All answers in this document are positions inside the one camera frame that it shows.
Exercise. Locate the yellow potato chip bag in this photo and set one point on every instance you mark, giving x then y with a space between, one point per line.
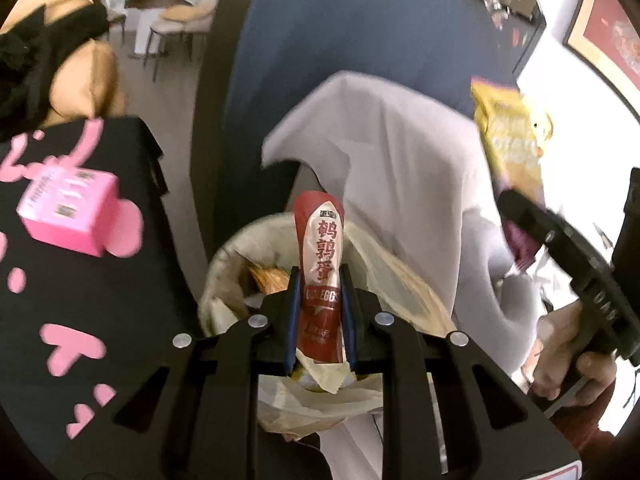
512 138

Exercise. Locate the person's right hand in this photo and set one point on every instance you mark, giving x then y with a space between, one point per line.
557 331

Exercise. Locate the beige dining chair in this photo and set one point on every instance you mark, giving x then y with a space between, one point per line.
182 21

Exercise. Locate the dark blue partition panel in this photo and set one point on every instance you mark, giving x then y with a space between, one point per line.
264 56

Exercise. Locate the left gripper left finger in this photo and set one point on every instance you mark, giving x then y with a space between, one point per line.
193 413

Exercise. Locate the framed red picture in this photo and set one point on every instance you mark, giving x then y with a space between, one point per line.
604 35

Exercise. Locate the pink toy box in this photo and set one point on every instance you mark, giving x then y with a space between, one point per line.
71 208

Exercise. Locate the black clothing on sofa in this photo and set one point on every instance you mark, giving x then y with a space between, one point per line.
31 53

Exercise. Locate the red quail egg pouch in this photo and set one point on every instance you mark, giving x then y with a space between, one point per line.
319 224

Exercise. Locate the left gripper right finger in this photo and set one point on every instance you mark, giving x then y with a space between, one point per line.
449 411

